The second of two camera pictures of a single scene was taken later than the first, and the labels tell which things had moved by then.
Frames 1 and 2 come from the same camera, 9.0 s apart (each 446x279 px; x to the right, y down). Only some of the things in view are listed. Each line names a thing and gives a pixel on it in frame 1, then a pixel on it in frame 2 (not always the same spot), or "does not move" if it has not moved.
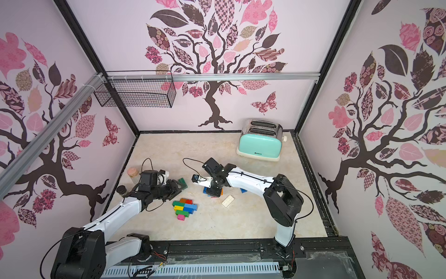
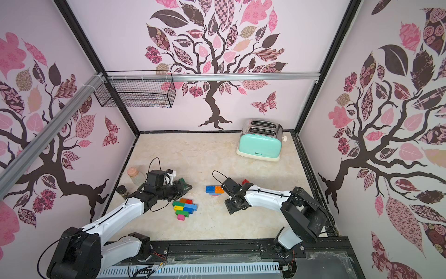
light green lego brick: x=186 y=213 does not move
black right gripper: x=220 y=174 → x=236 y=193
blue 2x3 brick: x=189 y=209 does not move
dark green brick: x=175 y=203 does not move
